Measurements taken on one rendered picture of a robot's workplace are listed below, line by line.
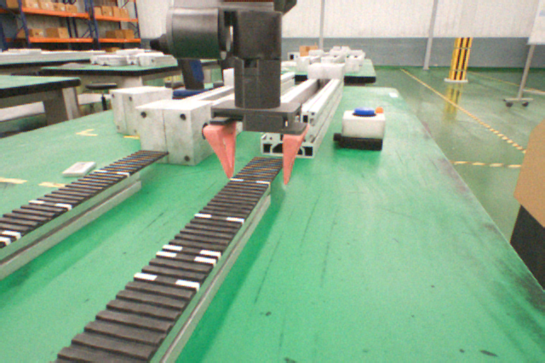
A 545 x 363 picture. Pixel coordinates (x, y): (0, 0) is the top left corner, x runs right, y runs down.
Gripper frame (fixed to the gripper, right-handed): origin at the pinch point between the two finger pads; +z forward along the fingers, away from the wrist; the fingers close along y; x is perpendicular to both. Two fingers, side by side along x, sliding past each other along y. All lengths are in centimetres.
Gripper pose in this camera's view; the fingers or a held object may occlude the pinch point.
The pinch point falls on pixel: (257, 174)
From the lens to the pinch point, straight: 46.6
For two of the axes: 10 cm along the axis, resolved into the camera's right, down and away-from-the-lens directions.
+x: -2.6, 3.5, -9.0
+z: -0.1, 9.3, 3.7
